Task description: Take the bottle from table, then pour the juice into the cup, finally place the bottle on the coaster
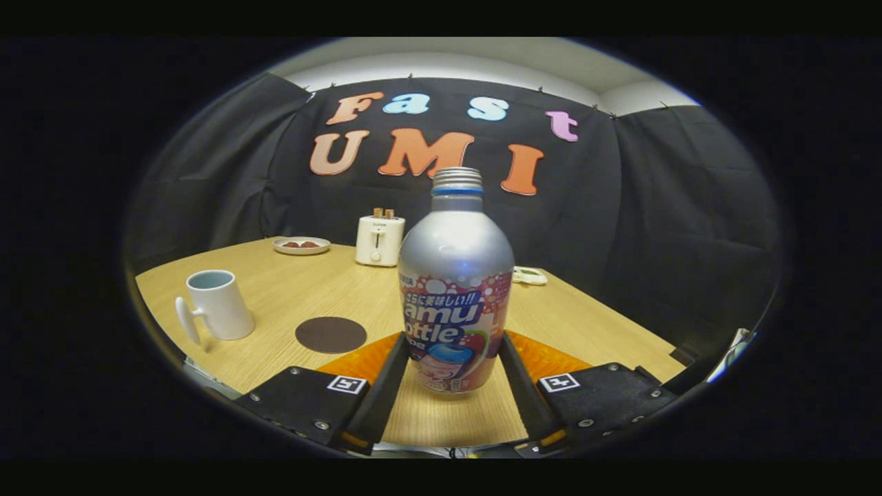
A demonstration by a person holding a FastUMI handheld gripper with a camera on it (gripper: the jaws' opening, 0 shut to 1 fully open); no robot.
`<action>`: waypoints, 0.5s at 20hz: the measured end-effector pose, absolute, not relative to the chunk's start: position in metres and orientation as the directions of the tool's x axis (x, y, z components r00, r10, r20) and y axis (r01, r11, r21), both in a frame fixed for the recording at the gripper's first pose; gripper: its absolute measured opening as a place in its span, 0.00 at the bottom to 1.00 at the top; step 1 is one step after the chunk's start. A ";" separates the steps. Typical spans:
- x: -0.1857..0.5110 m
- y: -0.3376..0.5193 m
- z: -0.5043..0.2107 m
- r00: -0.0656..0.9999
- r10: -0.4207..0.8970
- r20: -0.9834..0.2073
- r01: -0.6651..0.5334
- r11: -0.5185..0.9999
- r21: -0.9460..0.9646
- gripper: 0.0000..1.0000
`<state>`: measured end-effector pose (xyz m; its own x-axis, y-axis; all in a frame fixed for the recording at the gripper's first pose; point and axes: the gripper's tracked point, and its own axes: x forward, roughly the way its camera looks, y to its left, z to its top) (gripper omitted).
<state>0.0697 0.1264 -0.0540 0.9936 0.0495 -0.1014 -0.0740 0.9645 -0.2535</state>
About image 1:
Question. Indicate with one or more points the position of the dark brown round coaster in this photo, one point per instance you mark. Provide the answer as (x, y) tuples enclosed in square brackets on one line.
[(331, 335)]

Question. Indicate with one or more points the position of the black backdrop cloth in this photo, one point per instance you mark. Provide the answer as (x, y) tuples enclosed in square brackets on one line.
[(654, 220)]

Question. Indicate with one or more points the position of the white toaster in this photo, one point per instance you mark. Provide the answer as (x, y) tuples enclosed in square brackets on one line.
[(379, 241)]

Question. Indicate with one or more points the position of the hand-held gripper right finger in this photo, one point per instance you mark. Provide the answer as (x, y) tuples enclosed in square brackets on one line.
[(527, 393)]

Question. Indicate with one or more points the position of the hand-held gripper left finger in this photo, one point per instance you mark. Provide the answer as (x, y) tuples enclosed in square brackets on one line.
[(382, 393)]

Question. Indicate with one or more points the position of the silver juice bottle pink label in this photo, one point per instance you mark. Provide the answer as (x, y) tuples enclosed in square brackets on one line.
[(455, 248)]

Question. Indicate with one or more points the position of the wooden table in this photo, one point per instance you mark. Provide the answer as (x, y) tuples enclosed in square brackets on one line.
[(310, 282)]

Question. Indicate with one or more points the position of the black table clamp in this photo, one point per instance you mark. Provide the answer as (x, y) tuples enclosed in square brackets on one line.
[(683, 356)]

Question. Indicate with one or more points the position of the white cup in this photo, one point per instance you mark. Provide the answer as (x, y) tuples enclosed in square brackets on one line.
[(224, 310)]

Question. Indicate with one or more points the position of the white round plate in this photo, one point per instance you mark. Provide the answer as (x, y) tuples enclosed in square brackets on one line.
[(301, 251)]

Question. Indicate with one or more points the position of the white divided tray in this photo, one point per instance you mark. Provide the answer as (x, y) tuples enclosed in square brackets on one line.
[(532, 277)]

